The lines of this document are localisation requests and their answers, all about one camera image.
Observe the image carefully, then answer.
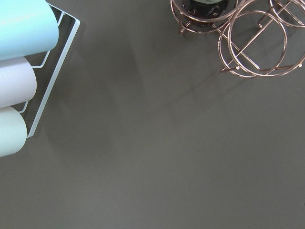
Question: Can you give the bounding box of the tea bottle left end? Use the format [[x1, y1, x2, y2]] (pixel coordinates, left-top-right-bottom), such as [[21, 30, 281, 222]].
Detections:
[[182, 0, 229, 20]]

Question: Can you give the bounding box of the pink cup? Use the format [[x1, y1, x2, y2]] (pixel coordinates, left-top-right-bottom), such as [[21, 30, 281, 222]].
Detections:
[[0, 57, 37, 108]]

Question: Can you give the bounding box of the white cup rack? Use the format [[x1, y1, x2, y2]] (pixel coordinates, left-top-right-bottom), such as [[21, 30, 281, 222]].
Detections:
[[20, 4, 81, 138]]

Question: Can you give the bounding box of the copper wire bottle rack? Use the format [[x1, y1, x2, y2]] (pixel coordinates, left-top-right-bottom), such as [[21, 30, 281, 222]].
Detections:
[[170, 0, 305, 78]]

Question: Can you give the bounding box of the white cup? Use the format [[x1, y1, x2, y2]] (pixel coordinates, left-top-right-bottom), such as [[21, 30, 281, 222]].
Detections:
[[0, 106, 27, 157]]

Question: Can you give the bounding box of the blue cup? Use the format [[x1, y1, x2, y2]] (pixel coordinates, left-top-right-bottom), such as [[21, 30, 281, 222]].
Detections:
[[0, 0, 59, 60]]

